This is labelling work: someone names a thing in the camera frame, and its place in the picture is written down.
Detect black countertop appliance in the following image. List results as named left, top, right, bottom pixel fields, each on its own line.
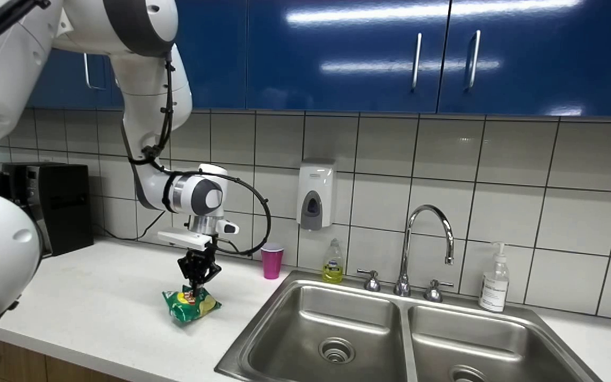
left=0, top=162, right=97, bottom=259

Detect blue cabinet door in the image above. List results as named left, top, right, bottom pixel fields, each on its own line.
left=22, top=48, right=121, bottom=113
left=436, top=0, right=611, bottom=120
left=244, top=0, right=454, bottom=116
left=172, top=0, right=249, bottom=115

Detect clear pump soap bottle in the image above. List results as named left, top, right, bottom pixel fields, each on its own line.
left=477, top=242, right=510, bottom=314

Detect green Lays chips pack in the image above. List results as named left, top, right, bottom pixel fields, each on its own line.
left=161, top=284, right=222, bottom=330

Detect chrome gooseneck faucet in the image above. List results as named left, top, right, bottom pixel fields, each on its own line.
left=393, top=202, right=457, bottom=300

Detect wooden base cabinet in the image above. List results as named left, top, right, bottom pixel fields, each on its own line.
left=0, top=338, right=126, bottom=382

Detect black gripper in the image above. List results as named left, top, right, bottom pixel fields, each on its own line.
left=175, top=242, right=224, bottom=300

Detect chrome faucet knob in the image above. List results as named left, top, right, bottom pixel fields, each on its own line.
left=419, top=279, right=455, bottom=304
left=356, top=267, right=384, bottom=293

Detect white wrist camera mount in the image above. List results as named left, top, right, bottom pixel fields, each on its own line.
left=155, top=228, right=217, bottom=252

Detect stainless steel double sink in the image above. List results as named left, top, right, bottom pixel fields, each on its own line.
left=213, top=272, right=602, bottom=382

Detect pink plastic cup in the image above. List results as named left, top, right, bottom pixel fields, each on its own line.
left=259, top=245, right=287, bottom=283

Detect black appliance power cord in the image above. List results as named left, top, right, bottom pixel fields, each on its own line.
left=136, top=210, right=169, bottom=242

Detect silver cabinet door handle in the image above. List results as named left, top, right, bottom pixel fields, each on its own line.
left=410, top=29, right=424, bottom=94
left=465, top=28, right=483, bottom=94
left=80, top=51, right=106, bottom=91

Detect yellow dish soap bottle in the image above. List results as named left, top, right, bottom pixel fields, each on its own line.
left=321, top=239, right=348, bottom=287

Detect white wall soap dispenser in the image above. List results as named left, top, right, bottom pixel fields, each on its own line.
left=297, top=164, right=334, bottom=231

